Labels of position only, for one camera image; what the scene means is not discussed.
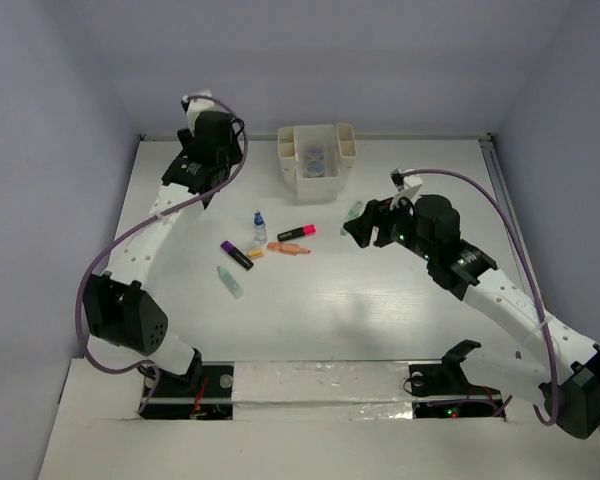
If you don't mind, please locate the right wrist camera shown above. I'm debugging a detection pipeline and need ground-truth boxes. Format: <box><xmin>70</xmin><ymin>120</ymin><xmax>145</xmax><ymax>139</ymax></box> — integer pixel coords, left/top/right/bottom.
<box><xmin>390</xmin><ymin>168</ymin><xmax>423</xmax><ymax>205</ymax></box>

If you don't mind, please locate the silver foil strip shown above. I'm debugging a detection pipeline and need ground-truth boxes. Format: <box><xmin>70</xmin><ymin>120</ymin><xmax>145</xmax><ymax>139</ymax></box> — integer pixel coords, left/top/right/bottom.
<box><xmin>231</xmin><ymin>361</ymin><xmax>413</xmax><ymax>422</ymax></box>

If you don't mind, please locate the green highlighter near basket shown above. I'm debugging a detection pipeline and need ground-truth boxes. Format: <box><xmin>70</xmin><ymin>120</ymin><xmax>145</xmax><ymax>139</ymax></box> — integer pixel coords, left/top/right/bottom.
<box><xmin>344</xmin><ymin>200</ymin><xmax>364</xmax><ymax>223</ymax></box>

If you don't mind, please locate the black pink highlighter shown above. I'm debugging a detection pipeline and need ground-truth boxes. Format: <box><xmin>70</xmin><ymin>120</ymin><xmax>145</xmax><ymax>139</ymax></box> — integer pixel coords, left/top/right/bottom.
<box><xmin>277</xmin><ymin>224</ymin><xmax>316</xmax><ymax>242</ymax></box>

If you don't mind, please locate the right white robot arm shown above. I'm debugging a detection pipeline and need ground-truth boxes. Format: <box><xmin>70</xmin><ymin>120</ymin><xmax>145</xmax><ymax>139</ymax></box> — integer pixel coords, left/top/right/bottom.
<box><xmin>343</xmin><ymin>195</ymin><xmax>600</xmax><ymax>439</ymax></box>

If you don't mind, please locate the cream perforated organizer basket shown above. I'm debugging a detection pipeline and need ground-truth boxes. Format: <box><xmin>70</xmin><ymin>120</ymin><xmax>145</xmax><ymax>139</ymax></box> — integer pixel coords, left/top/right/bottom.
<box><xmin>277</xmin><ymin>123</ymin><xmax>357</xmax><ymax>203</ymax></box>

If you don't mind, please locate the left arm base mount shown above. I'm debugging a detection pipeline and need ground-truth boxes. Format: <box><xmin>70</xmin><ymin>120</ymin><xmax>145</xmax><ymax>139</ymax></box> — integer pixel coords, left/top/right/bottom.
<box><xmin>140</xmin><ymin>363</ymin><xmax>234</xmax><ymax>421</ymax></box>

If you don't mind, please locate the green highlighter lower left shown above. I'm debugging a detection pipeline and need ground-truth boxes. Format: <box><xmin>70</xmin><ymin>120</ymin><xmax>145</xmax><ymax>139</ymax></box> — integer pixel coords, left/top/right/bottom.
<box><xmin>216</xmin><ymin>266</ymin><xmax>244</xmax><ymax>299</ymax></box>

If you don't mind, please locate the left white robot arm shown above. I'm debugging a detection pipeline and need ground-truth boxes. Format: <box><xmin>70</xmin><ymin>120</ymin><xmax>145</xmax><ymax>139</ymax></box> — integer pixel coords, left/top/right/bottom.
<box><xmin>82</xmin><ymin>110</ymin><xmax>244</xmax><ymax>395</ymax></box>

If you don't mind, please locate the clear jar of paperclips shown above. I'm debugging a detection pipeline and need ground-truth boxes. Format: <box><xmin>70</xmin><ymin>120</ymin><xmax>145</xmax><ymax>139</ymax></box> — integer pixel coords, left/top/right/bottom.
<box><xmin>304</xmin><ymin>160</ymin><xmax>326</xmax><ymax>178</ymax></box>

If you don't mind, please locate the black purple highlighter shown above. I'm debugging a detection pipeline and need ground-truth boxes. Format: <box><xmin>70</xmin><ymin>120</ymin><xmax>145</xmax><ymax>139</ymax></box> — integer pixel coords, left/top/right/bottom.
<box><xmin>220</xmin><ymin>241</ymin><xmax>254</xmax><ymax>271</ymax></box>

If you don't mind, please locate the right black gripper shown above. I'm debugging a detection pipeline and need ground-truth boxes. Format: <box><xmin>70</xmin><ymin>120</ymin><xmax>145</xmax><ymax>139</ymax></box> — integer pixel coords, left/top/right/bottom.
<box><xmin>342</xmin><ymin>189</ymin><xmax>436</xmax><ymax>262</ymax></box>

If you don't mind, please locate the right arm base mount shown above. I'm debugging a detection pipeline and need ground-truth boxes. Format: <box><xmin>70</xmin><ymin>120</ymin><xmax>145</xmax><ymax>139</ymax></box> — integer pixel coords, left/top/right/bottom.
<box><xmin>402</xmin><ymin>340</ymin><xmax>506</xmax><ymax>420</ymax></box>

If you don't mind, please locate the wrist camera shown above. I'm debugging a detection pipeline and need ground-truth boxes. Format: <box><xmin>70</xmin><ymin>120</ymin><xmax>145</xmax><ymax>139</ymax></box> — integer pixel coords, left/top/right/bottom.
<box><xmin>390</xmin><ymin>168</ymin><xmax>423</xmax><ymax>205</ymax></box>
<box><xmin>181</xmin><ymin>89</ymin><xmax>215</xmax><ymax>123</ymax></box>

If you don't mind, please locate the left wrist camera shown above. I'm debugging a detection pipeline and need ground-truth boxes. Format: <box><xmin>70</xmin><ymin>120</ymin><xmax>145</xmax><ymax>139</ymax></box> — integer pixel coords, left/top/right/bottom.
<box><xmin>181</xmin><ymin>89</ymin><xmax>215</xmax><ymax>123</ymax></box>

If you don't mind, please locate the orange highlighter pen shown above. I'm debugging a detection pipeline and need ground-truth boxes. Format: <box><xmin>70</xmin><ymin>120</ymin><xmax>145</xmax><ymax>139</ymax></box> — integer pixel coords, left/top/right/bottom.
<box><xmin>267</xmin><ymin>242</ymin><xmax>311</xmax><ymax>256</ymax></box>

